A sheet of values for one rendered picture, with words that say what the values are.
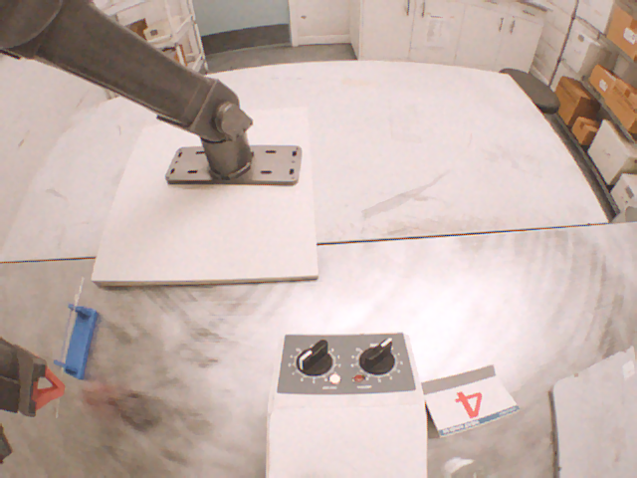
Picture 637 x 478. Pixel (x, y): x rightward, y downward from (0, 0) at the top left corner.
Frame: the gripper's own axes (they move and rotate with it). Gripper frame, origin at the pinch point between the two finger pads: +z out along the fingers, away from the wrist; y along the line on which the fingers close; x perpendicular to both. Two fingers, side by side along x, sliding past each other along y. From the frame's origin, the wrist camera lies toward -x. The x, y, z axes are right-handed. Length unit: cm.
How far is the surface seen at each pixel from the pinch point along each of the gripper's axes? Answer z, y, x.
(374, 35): 70, 54, 243
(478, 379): 2.7, 48.9, 8.2
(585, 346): 3, 67, 11
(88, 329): 2.3, 1.4, 9.2
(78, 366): 2.1, 1.1, 3.7
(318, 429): -5.8, 32.1, 3.7
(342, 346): -0.5, 33.7, 11.5
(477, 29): 54, 138, 255
